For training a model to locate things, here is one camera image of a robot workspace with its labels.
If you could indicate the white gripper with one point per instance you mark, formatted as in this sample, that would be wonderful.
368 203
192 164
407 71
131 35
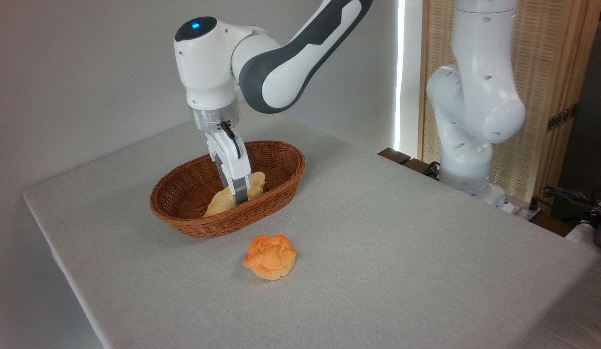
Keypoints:
230 157

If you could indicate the long pale bread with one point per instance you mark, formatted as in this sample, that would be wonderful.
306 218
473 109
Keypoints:
218 203

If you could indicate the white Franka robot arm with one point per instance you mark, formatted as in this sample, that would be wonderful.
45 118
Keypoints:
208 63

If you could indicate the round orange bread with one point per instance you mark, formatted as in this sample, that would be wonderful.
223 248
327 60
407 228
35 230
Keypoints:
271 259

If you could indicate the brown wicker basket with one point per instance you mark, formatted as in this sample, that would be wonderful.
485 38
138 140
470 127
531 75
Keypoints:
232 222

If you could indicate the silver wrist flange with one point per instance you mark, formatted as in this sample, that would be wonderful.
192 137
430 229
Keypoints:
210 118

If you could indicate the grey tablecloth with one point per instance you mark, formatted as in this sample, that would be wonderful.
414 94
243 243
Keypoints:
402 242

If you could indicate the white power strip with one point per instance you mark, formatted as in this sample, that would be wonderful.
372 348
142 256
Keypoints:
523 212

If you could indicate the black screen hinge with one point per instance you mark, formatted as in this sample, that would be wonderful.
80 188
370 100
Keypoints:
562 118

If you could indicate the wooden slatted screen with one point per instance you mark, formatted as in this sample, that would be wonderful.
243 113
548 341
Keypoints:
547 48

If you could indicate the dark wooden mount table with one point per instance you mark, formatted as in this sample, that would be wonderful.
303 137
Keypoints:
395 155

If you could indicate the white window frame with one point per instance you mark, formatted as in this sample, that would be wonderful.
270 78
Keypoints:
409 72

